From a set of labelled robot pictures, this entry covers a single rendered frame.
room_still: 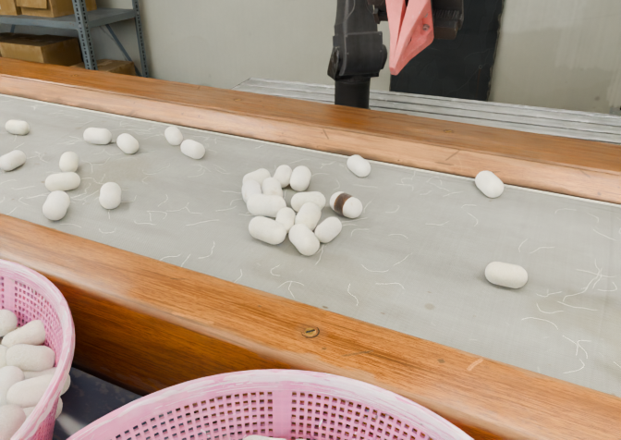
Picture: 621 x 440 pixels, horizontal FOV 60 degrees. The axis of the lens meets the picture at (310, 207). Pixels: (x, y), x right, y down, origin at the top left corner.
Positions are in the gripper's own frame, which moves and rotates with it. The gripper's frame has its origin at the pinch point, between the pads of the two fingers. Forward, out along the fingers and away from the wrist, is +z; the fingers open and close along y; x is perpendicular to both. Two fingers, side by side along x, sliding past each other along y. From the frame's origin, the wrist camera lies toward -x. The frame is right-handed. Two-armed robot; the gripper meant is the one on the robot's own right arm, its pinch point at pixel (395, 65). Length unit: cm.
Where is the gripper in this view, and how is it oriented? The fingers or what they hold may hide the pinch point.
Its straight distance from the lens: 60.7
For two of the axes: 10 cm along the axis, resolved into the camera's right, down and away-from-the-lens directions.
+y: 9.1, 2.0, -3.7
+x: 2.7, 3.9, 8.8
